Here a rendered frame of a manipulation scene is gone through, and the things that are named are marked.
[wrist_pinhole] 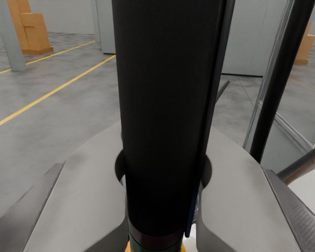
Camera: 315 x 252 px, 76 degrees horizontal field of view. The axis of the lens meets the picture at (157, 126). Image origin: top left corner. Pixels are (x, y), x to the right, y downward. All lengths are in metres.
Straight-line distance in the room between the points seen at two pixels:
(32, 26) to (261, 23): 6.75
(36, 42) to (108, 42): 2.35
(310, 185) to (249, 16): 5.27
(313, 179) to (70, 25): 14.07
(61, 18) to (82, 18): 1.35
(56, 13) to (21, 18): 6.29
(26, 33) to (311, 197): 8.44
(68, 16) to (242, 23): 10.67
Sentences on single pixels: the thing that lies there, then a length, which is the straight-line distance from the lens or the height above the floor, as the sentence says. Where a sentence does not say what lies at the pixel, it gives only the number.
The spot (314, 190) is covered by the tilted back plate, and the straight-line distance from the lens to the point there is 0.54.
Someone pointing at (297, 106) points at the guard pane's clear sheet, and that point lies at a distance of 1.28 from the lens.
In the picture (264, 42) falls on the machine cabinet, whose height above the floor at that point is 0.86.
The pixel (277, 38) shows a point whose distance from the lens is 1.52.
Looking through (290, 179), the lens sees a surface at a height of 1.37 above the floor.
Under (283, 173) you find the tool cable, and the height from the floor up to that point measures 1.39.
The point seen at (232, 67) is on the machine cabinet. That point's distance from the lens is 5.81.
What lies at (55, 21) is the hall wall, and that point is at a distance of 14.71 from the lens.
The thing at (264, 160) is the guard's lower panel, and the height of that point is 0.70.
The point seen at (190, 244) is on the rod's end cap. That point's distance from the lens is 0.20.
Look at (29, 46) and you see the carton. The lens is 8.55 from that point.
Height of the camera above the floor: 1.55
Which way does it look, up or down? 31 degrees down
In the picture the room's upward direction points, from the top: 2 degrees clockwise
